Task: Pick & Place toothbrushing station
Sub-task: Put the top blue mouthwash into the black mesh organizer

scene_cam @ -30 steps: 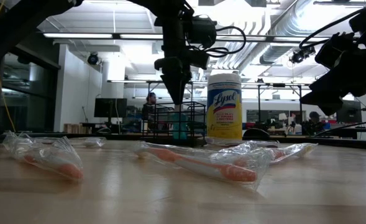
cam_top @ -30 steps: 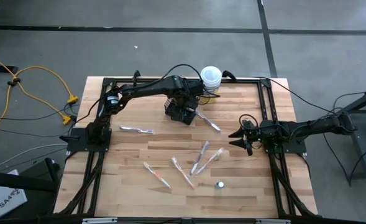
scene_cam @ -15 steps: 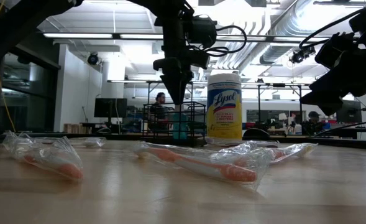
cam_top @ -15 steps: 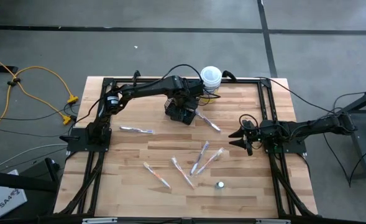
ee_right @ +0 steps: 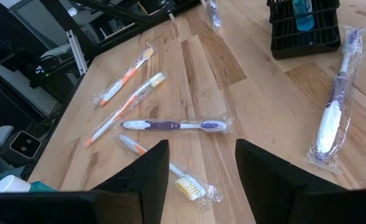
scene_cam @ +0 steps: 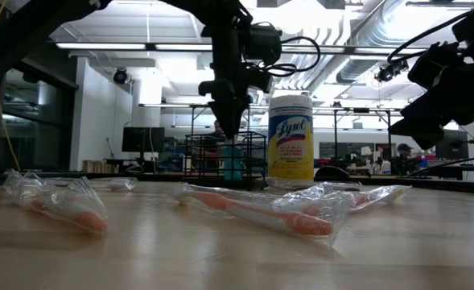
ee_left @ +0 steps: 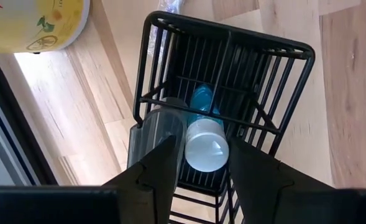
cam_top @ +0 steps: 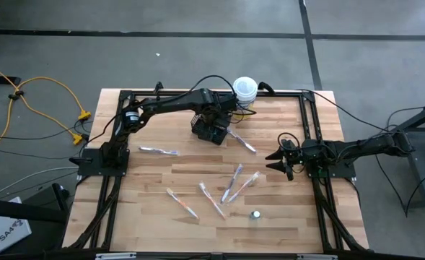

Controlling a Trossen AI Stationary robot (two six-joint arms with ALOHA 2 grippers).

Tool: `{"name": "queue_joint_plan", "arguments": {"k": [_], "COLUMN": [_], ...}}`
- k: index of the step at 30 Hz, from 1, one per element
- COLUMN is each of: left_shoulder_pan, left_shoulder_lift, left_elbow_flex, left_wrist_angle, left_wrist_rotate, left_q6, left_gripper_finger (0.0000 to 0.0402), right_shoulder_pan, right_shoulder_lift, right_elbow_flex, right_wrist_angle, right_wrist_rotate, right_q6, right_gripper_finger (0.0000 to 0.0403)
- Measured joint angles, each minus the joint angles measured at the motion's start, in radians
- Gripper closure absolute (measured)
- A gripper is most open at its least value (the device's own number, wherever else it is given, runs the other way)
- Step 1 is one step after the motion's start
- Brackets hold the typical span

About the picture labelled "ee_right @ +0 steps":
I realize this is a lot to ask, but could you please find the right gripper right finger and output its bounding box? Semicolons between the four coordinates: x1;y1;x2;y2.
235;139;347;224

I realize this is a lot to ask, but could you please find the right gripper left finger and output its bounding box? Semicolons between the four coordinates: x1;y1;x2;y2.
91;139;170;224

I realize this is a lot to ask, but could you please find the orange toothbrush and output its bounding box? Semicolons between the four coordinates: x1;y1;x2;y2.
93;45;156;107
116;133;224;212
82;70;168;147

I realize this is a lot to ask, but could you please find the purple toothbrush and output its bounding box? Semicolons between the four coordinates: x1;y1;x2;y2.
204;0;223;31
119;116;235;135
303;26;366;175

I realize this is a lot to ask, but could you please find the black device with white rim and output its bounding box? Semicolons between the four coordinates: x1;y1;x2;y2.
0;129;43;167

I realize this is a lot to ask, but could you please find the black wire basket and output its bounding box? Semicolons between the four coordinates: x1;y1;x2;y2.
266;0;342;60

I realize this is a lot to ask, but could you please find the silver metal bracket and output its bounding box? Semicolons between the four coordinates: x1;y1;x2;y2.
66;29;88;75

